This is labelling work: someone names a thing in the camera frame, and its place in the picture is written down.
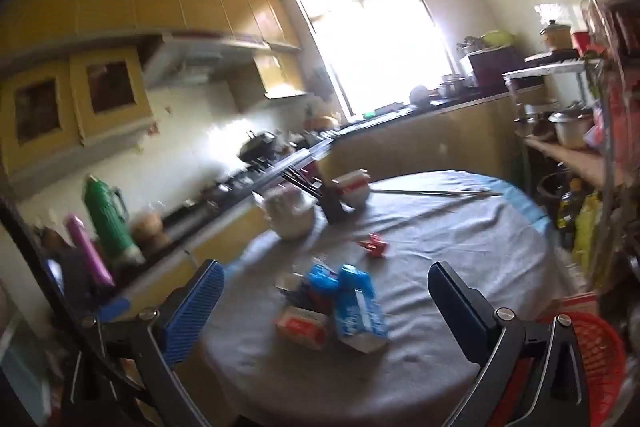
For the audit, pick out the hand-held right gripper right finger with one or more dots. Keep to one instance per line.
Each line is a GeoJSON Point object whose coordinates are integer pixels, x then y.
{"type": "Point", "coordinates": [457, 307]}

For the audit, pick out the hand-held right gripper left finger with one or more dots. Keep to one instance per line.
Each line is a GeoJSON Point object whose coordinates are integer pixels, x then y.
{"type": "Point", "coordinates": [195, 307]}

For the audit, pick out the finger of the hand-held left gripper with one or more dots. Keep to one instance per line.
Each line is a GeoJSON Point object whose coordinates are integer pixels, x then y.
{"type": "Point", "coordinates": [115, 308]}

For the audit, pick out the large blue carton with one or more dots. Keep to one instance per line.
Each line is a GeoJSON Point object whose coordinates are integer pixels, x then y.
{"type": "Point", "coordinates": [362, 312]}

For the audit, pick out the red wrapper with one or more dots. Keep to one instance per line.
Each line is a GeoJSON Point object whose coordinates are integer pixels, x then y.
{"type": "Point", "coordinates": [374, 244]}

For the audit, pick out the white red printed box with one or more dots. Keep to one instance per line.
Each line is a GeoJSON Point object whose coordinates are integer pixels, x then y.
{"type": "Point", "coordinates": [300, 327]}

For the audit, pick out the red plastic basket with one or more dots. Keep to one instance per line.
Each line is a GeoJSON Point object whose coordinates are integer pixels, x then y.
{"type": "Point", "coordinates": [595, 357]}

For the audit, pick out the pink bottle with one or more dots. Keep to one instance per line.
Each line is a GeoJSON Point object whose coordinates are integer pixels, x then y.
{"type": "Point", "coordinates": [90, 252]}

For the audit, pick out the green thermos jug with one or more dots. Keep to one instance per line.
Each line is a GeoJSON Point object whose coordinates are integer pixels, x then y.
{"type": "Point", "coordinates": [107, 217]}

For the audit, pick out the round table with grey cloth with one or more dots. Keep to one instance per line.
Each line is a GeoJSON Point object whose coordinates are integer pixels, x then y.
{"type": "Point", "coordinates": [425, 232]}

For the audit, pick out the brown clay pot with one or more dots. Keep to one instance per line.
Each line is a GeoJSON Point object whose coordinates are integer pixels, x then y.
{"type": "Point", "coordinates": [147, 229]}

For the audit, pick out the long thin stick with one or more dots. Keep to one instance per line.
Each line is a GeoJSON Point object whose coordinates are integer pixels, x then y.
{"type": "Point", "coordinates": [440, 193]}

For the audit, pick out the cardboard box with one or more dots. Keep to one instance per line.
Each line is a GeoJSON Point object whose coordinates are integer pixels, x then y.
{"type": "Point", "coordinates": [575, 304]}

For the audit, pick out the blue table cover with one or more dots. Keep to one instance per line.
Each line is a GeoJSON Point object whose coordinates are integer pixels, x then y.
{"type": "Point", "coordinates": [525, 204]}

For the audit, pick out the gas stove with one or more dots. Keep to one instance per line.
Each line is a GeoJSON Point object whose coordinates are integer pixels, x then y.
{"type": "Point", "coordinates": [227, 188]}

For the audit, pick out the large white bowl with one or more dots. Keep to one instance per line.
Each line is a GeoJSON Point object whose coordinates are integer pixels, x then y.
{"type": "Point", "coordinates": [290, 222]}

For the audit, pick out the plastic-wrapped bowls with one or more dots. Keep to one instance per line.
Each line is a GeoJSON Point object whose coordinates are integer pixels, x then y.
{"type": "Point", "coordinates": [285, 199]}

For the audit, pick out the cooking oil bottle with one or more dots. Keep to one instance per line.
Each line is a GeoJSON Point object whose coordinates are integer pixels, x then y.
{"type": "Point", "coordinates": [570, 212]}

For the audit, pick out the black bucket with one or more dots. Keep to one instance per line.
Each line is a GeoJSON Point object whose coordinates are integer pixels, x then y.
{"type": "Point", "coordinates": [550, 192]}

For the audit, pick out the yellow plastic bag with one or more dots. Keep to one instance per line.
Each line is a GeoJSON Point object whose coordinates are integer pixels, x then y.
{"type": "Point", "coordinates": [586, 232]}

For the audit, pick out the stack of red-rimmed bowls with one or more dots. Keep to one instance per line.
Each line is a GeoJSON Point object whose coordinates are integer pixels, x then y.
{"type": "Point", "coordinates": [352, 189]}

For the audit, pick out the yellow kitchen counter cabinets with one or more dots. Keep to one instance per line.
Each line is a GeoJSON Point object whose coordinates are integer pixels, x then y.
{"type": "Point", "coordinates": [425, 142]}

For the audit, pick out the black wok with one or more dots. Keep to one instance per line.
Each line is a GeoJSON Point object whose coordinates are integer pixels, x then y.
{"type": "Point", "coordinates": [257, 146]}

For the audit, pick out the maroon cabinet door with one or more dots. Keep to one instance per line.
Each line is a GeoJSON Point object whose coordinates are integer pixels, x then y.
{"type": "Point", "coordinates": [310, 172]}

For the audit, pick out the yellow glass-door cabinets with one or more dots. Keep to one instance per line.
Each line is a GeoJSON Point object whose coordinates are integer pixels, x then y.
{"type": "Point", "coordinates": [80, 107]}

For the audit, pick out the white metal shelf rack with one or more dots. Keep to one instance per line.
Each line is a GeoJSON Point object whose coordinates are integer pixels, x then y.
{"type": "Point", "coordinates": [565, 157]}

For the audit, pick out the small steel pot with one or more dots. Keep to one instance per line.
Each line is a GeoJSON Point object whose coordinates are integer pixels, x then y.
{"type": "Point", "coordinates": [532, 119]}

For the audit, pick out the large steel pot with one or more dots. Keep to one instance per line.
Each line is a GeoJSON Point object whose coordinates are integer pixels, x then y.
{"type": "Point", "coordinates": [571, 129]}

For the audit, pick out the pink plastic bag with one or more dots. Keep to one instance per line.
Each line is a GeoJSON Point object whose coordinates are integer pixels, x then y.
{"type": "Point", "coordinates": [595, 137]}

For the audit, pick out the steel pots by window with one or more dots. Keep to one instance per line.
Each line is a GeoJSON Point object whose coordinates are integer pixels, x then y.
{"type": "Point", "coordinates": [452, 87]}

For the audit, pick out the dark microwave oven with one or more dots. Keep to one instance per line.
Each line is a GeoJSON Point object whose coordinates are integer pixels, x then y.
{"type": "Point", "coordinates": [497, 68]}

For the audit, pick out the range hood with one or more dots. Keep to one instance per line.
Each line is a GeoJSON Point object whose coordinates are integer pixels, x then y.
{"type": "Point", "coordinates": [200, 57]}

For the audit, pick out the hanging cloth bundle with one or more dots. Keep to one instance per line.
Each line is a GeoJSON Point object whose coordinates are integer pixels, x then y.
{"type": "Point", "coordinates": [320, 84]}

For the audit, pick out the chrome dish rack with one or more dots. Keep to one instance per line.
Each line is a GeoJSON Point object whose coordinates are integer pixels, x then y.
{"type": "Point", "coordinates": [617, 107]}

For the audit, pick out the black induction cooker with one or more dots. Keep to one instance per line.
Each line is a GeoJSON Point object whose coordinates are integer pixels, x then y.
{"type": "Point", "coordinates": [552, 56]}

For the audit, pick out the green bowl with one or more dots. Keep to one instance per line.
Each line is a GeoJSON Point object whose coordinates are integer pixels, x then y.
{"type": "Point", "coordinates": [497, 39]}

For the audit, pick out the yellow enamel pot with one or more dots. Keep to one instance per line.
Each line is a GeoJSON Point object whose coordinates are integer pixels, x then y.
{"type": "Point", "coordinates": [556, 38]}

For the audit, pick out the window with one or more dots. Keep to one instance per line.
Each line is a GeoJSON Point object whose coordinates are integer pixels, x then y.
{"type": "Point", "coordinates": [370, 32]}

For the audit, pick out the red container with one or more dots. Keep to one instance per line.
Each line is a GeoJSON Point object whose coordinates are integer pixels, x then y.
{"type": "Point", "coordinates": [581, 43]}

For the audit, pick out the small yellow wall cabinet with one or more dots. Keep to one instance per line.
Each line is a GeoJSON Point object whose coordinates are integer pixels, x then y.
{"type": "Point", "coordinates": [272, 74]}

